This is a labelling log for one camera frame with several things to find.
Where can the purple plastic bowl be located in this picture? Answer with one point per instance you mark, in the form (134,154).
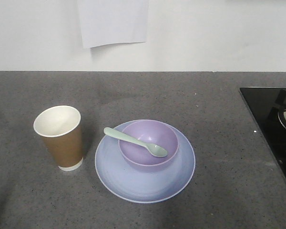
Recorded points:
(149,131)

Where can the mint green plastic spoon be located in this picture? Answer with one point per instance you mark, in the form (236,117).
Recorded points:
(153,149)

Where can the brown paper cup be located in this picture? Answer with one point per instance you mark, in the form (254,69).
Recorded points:
(60,129)

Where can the light blue plastic plate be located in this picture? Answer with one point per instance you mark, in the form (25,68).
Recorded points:
(139,185)

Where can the black glass gas stove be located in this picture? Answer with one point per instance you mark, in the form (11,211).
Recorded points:
(264,104)

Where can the white paper sheet on wall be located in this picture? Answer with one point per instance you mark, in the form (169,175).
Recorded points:
(105,22)

